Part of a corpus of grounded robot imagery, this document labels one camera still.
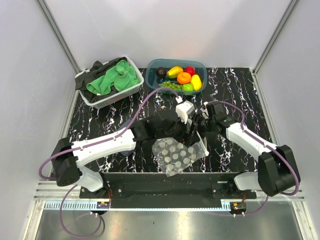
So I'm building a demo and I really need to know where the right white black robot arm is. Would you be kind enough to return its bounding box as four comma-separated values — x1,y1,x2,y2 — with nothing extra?
200,101,301,199

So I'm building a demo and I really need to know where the orange fake orange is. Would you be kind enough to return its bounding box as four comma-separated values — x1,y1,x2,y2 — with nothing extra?
177,72,192,85

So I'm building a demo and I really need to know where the white plastic basket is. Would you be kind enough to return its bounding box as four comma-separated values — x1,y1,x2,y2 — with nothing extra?
74,56,144,109

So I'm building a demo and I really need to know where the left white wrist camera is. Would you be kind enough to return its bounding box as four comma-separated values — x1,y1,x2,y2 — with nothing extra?
175,96,196,125

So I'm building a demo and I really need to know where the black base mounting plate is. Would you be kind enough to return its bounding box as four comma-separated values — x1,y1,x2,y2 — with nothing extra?
79,172,257,211

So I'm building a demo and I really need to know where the black cloth in basket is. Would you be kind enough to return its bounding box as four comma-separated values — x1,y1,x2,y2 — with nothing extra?
74,57,127,104

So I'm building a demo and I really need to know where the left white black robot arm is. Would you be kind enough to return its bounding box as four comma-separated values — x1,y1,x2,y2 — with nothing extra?
50,110,200,198

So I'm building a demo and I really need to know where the red fake apple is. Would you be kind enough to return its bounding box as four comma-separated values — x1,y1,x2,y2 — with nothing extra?
184,66,196,76

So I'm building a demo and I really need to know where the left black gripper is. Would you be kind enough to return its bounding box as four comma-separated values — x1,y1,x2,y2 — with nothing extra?
157,114,200,148

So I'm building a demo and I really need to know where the yellow fake mango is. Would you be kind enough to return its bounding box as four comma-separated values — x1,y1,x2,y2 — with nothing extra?
190,74,202,91

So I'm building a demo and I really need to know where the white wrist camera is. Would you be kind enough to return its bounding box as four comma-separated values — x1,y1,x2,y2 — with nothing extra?
200,101,209,119
175,96,196,125

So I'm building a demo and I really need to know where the teal plastic container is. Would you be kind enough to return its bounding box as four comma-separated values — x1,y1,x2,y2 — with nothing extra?
145,58,208,96

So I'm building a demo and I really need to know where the green fake wrinkled fruit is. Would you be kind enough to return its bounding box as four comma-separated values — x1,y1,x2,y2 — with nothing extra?
181,83,194,92

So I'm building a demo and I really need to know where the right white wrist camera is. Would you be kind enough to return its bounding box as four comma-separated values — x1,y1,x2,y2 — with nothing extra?
200,101,209,119

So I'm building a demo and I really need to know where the polka dot zip top bag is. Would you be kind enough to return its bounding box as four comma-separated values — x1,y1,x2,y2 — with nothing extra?
152,137,209,177

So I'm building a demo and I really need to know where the dark blue folded cloth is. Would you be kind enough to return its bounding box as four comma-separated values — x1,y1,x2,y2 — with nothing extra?
117,125,137,157

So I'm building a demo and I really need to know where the dark brown fake fruit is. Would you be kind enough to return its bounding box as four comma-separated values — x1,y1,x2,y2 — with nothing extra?
156,67,167,79

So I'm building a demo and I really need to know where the green fake grape bunch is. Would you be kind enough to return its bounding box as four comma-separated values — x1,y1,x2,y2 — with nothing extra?
159,80,182,91

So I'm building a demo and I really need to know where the yellow orange fake papaya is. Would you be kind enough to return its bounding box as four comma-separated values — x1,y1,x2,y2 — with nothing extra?
166,66,184,79

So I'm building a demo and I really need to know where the green towel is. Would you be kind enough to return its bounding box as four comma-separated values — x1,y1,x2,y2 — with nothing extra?
86,60,140,96

